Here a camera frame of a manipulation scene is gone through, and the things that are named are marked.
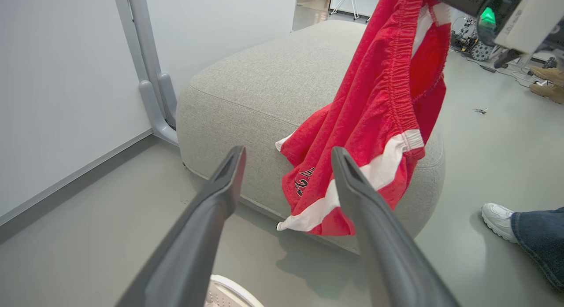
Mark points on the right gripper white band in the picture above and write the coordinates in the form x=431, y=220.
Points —
x=528, y=25

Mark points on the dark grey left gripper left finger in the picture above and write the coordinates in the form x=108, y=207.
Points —
x=198, y=236

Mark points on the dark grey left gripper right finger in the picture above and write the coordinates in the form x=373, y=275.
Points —
x=383, y=249

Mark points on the red shorts with white trim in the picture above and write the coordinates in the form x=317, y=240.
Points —
x=374, y=100

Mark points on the white laundry basket brown rim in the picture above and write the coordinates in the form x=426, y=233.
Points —
x=229, y=294

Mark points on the grey fabric sofa seat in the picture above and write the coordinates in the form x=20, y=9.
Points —
x=264, y=86

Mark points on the robot equipment with wheel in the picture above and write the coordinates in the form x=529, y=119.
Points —
x=469, y=40

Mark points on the tan work boot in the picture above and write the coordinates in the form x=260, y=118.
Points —
x=548, y=92
x=550, y=73

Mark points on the small dark floor debris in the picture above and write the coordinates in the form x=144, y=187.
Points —
x=480, y=110

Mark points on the white sneaker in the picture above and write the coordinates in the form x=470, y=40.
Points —
x=498, y=219

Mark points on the blue jeans leg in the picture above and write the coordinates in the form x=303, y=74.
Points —
x=542, y=241

